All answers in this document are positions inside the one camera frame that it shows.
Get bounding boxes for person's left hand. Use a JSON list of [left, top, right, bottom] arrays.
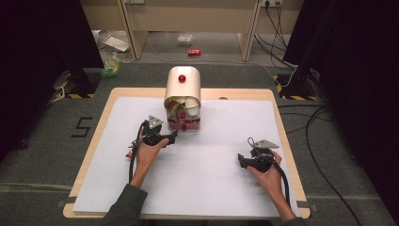
[[135, 137, 170, 172]]

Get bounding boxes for white table sheet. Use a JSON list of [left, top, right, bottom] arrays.
[[72, 96, 300, 218]]

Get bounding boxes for cream roll-top storage box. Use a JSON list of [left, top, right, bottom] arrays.
[[163, 65, 201, 133]]

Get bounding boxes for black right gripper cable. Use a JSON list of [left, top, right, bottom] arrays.
[[247, 137, 292, 211]]

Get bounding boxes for green plastic bag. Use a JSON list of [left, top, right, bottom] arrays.
[[100, 52, 123, 79]]

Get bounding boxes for beige wooden desk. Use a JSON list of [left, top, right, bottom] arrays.
[[79, 0, 305, 62]]

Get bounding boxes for black stand base striped tape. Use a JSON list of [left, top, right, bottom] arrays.
[[272, 71, 320, 102], [51, 67, 102, 100]]

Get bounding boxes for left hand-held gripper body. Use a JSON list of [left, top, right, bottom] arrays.
[[141, 115, 168, 146]]

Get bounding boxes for clear plastic packet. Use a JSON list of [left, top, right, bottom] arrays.
[[176, 33, 195, 45]]

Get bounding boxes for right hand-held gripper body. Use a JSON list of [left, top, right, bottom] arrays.
[[249, 139, 280, 173]]

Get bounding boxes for black curtain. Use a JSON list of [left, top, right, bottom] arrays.
[[282, 0, 399, 218], [0, 0, 105, 163]]

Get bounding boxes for black floor cable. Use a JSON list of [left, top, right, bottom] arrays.
[[277, 103, 365, 226]]

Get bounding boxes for person's right hand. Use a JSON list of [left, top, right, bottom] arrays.
[[247, 151, 283, 197]]

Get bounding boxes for black socket cables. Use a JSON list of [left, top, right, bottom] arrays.
[[253, 2, 297, 70]]

